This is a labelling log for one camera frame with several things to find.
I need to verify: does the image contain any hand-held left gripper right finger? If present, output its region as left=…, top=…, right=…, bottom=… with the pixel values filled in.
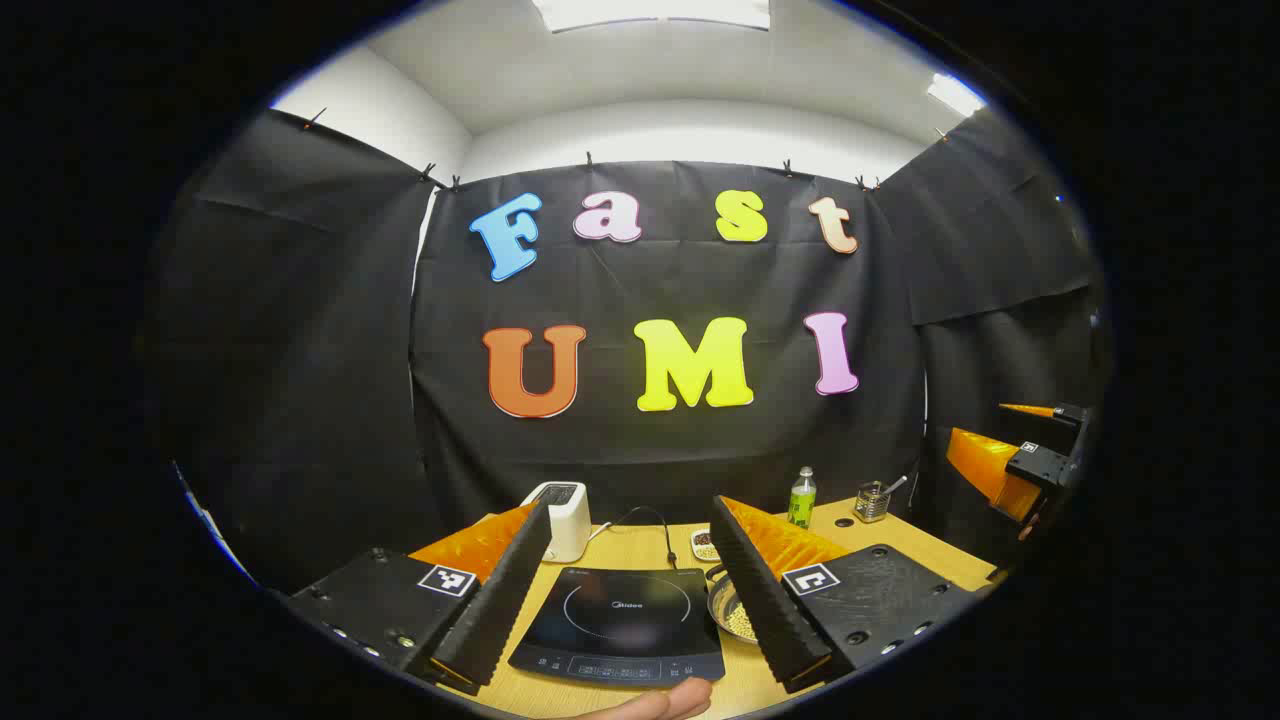
left=708, top=494, right=981, bottom=695

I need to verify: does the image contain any small ceiling light panel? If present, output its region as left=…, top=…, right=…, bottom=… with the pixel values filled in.
left=927, top=72, right=986, bottom=118

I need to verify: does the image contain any white toaster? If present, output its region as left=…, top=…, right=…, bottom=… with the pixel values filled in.
left=520, top=481, right=593, bottom=563

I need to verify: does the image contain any black induction cooktop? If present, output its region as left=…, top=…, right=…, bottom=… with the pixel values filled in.
left=508, top=566, right=727, bottom=689

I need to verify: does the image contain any black backdrop cloth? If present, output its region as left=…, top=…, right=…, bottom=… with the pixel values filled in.
left=150, top=105, right=1111, bottom=591

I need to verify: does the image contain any green drink bottle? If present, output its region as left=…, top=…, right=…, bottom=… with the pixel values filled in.
left=787, top=466, right=818, bottom=530

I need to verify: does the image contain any stainless steel pot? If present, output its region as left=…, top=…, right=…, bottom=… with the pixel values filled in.
left=706, top=565, right=761, bottom=643

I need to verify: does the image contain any large ceiling light panel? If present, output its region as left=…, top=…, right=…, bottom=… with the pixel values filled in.
left=530, top=0, right=771, bottom=33

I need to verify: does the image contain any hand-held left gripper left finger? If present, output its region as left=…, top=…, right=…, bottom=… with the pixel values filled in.
left=285, top=500, right=553, bottom=696

